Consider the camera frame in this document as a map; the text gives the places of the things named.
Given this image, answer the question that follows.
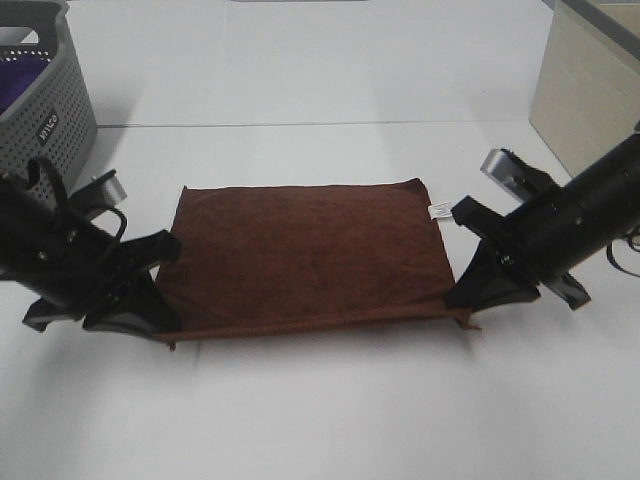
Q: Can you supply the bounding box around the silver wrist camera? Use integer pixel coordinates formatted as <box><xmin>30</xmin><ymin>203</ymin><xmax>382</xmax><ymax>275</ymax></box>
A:
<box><xmin>480</xmin><ymin>148</ymin><xmax>557</xmax><ymax>203</ymax></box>
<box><xmin>69</xmin><ymin>170</ymin><xmax>127</xmax><ymax>220</ymax></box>

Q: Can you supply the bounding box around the grey perforated laundry basket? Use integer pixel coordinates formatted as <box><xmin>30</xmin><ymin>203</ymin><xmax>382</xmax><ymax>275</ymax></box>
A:
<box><xmin>1</xmin><ymin>1</ymin><xmax>97</xmax><ymax>187</ymax></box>

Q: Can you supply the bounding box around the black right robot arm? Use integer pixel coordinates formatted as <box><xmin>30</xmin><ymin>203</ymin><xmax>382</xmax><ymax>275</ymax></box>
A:
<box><xmin>444</xmin><ymin>132</ymin><xmax>639</xmax><ymax>312</ymax></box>

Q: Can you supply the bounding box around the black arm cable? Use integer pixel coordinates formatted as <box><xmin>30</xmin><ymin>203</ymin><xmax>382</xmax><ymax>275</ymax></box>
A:
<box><xmin>24</xmin><ymin>156</ymin><xmax>128</xmax><ymax>261</ymax></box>
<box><xmin>603</xmin><ymin>227</ymin><xmax>640</xmax><ymax>278</ymax></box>

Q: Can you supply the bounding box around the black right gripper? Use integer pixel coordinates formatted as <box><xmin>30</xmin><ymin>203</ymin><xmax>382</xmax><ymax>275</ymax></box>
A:
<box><xmin>444</xmin><ymin>196</ymin><xmax>591</xmax><ymax>310</ymax></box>

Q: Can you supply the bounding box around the brown towel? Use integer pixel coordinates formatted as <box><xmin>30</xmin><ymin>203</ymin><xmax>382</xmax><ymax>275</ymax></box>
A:
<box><xmin>156</xmin><ymin>178</ymin><xmax>471</xmax><ymax>345</ymax></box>

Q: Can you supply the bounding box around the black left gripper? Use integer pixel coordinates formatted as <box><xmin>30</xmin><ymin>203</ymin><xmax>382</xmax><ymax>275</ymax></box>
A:
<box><xmin>22</xmin><ymin>230</ymin><xmax>182</xmax><ymax>333</ymax></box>

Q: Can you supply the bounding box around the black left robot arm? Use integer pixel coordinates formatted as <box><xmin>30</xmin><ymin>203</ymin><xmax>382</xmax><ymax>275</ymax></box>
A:
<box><xmin>1</xmin><ymin>171</ymin><xmax>182</xmax><ymax>339</ymax></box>

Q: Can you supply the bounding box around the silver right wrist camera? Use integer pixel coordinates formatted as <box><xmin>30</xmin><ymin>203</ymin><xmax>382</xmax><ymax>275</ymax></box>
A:
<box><xmin>480</xmin><ymin>148</ymin><xmax>557</xmax><ymax>203</ymax></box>

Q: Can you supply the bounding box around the purple cloth in basket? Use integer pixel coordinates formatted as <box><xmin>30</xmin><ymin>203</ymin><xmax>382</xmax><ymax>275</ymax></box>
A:
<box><xmin>0</xmin><ymin>56</ymin><xmax>50</xmax><ymax>113</ymax></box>

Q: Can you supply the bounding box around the beige bin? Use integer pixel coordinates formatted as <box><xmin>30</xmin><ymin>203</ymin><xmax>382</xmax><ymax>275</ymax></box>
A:
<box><xmin>529</xmin><ymin>1</ymin><xmax>639</xmax><ymax>176</ymax></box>

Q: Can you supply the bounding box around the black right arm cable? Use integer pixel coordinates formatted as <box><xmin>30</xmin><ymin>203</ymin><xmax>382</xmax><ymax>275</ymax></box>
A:
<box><xmin>603</xmin><ymin>227</ymin><xmax>640</xmax><ymax>278</ymax></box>

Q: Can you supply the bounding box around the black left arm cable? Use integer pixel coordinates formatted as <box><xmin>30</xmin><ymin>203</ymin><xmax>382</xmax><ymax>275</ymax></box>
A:
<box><xmin>24</xmin><ymin>156</ymin><xmax>128</xmax><ymax>261</ymax></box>

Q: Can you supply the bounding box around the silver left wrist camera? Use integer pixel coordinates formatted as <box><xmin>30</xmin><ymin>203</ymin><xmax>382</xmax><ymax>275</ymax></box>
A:
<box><xmin>69</xmin><ymin>170</ymin><xmax>127</xmax><ymax>220</ymax></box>

